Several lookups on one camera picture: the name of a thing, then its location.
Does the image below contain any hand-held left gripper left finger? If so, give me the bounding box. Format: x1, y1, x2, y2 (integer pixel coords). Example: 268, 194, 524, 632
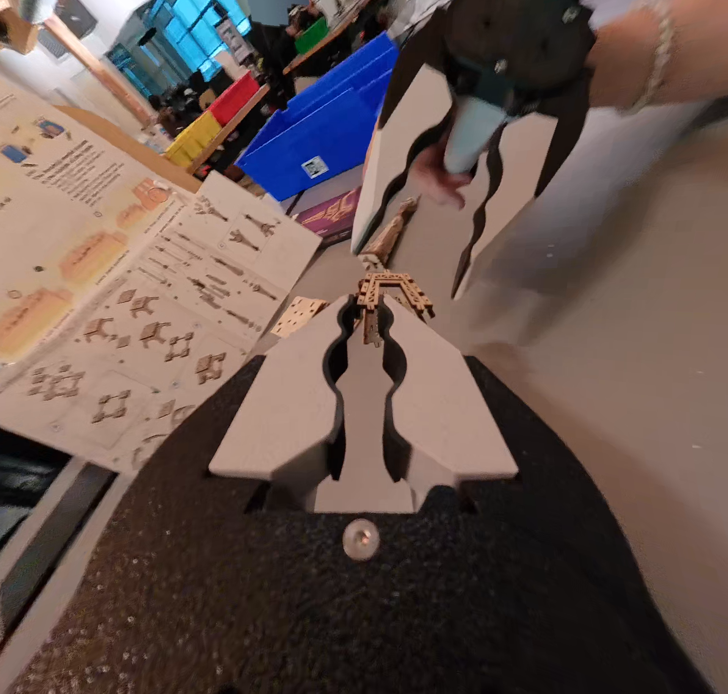
208, 294, 358, 512

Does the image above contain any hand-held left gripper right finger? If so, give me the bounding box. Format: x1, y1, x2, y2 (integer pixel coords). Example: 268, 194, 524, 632
375, 295, 521, 512

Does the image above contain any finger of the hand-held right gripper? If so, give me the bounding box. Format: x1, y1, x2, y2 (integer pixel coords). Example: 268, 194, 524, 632
350, 63, 457, 255
451, 114, 561, 301

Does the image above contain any wooden tower spire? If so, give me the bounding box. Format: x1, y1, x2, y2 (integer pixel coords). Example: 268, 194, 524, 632
361, 196, 423, 272

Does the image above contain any small wooden tower midsection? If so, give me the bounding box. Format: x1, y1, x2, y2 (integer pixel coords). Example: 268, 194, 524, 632
355, 270, 436, 348

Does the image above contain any person's right hand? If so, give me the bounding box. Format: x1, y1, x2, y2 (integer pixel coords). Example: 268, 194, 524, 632
411, 14, 645, 210

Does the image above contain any wooden tower base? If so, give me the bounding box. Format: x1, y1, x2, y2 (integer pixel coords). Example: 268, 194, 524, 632
272, 296, 332, 340

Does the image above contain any blue storage bin white label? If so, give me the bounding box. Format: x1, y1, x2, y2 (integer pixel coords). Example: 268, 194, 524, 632
236, 52, 399, 201

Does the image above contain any purple tower kit box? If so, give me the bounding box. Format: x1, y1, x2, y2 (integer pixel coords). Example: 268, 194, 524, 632
293, 185, 366, 247

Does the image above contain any green storage bin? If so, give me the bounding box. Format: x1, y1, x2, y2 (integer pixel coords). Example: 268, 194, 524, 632
295, 17, 332, 55

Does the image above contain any tower instruction sheet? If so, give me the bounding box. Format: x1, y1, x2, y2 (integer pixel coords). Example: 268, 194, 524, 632
0, 171, 323, 474

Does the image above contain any red storage bin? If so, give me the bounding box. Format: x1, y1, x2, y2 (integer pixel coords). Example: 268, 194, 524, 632
200, 71, 262, 127

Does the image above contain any yellow storage bin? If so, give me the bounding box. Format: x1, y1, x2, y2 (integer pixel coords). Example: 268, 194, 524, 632
190, 111, 224, 146
165, 128, 197, 167

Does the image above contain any brown cardboard sheet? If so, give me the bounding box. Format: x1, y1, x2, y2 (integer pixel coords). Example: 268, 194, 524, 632
54, 104, 206, 183

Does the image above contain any wooden beam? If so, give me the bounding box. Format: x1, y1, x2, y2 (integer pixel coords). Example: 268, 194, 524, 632
42, 14, 159, 132

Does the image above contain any colourful instruction leaflet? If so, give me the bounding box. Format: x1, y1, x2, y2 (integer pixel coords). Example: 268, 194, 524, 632
0, 77, 200, 368

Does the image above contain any pale bead bracelet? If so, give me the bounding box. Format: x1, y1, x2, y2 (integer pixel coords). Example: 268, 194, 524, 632
626, 0, 682, 116

